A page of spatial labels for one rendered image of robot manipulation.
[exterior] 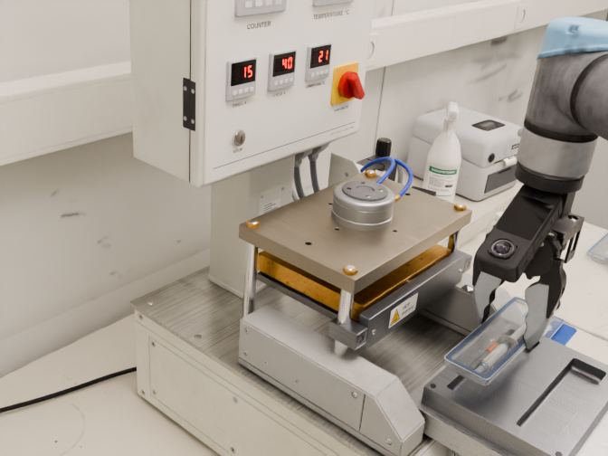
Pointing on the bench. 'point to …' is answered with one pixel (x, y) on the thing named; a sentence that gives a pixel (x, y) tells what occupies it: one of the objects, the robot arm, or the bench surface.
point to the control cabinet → (246, 102)
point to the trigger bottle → (444, 158)
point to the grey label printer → (470, 151)
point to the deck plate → (215, 302)
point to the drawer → (451, 438)
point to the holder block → (528, 401)
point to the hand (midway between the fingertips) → (503, 330)
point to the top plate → (356, 228)
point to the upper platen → (274, 266)
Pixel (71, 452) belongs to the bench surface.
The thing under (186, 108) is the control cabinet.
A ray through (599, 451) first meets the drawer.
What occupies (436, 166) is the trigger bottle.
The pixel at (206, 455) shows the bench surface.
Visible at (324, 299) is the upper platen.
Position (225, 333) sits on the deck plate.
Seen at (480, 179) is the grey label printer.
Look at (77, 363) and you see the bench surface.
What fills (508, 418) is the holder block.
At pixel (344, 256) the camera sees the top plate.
